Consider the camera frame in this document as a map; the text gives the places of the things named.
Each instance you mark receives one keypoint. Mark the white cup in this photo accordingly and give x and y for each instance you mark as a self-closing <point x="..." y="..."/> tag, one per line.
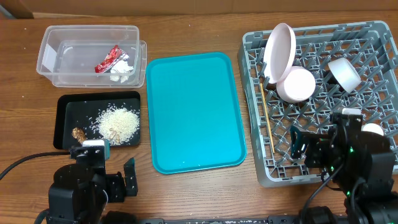
<point x="373" y="128"/>

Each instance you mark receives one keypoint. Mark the wooden chopstick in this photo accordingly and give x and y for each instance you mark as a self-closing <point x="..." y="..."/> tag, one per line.
<point x="269" y="131"/>

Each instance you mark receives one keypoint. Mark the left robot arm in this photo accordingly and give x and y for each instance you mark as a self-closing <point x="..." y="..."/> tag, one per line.
<point x="81" y="191"/>

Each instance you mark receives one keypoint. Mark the white napkin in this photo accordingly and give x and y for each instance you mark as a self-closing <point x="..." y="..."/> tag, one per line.
<point x="121" y="66"/>

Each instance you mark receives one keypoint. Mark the large white plate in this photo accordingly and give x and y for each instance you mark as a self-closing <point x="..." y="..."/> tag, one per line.
<point x="279" y="53"/>

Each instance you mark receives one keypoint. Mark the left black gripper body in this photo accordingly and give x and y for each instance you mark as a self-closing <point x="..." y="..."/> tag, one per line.
<point x="112" y="186"/>

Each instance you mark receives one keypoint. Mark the small white rice bowl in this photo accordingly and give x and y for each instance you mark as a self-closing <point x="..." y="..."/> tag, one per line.
<point x="298" y="85"/>

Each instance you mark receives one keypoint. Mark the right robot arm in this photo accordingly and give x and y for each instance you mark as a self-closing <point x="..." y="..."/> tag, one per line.
<point x="359" y="162"/>

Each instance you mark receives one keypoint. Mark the black plastic tray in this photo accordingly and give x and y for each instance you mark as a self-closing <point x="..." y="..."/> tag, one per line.
<point x="82" y="110"/>

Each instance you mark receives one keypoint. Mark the clear plastic bin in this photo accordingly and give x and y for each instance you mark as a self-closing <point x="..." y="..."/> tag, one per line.
<point x="69" y="54"/>

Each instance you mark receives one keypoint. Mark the grey metal bowl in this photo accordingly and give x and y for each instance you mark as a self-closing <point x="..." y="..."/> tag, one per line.
<point x="345" y="74"/>

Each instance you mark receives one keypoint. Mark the rice pile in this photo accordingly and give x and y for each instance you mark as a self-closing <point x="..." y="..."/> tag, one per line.
<point x="118" y="125"/>

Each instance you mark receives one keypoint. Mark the golden food scrap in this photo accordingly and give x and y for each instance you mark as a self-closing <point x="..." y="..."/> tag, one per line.
<point x="79" y="135"/>

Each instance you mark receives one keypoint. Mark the teal serving tray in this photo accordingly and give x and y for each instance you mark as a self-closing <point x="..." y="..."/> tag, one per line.
<point x="194" y="115"/>

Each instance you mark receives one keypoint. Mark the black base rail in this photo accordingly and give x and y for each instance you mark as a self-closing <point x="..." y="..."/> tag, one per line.
<point x="273" y="219"/>

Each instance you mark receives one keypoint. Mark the red snack wrapper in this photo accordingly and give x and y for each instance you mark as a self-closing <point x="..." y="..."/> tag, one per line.
<point x="110" y="60"/>

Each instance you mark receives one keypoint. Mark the grey dishwasher rack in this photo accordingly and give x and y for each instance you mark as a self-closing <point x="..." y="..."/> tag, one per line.
<point x="370" y="48"/>

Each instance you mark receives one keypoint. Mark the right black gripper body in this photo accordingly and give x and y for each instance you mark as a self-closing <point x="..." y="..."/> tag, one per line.
<point x="321" y="155"/>

